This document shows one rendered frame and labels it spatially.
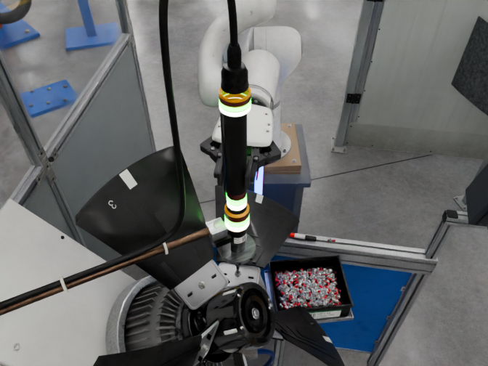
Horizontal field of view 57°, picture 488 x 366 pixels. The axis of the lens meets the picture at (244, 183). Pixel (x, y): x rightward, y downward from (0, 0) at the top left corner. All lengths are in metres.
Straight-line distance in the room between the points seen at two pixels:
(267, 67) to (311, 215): 1.80
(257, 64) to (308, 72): 2.85
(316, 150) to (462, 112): 0.89
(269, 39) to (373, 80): 1.51
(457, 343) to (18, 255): 1.95
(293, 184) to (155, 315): 0.73
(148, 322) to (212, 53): 0.53
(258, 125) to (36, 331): 0.54
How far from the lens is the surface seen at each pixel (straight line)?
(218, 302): 0.86
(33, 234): 0.95
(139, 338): 0.95
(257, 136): 0.74
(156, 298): 0.96
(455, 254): 2.67
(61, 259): 0.96
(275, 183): 1.47
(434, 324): 2.39
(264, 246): 1.00
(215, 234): 0.77
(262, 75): 0.85
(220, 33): 0.89
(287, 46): 1.30
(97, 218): 0.80
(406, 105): 2.86
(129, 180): 0.81
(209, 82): 0.88
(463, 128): 3.04
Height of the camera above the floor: 2.00
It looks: 47 degrees down
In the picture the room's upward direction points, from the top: straight up
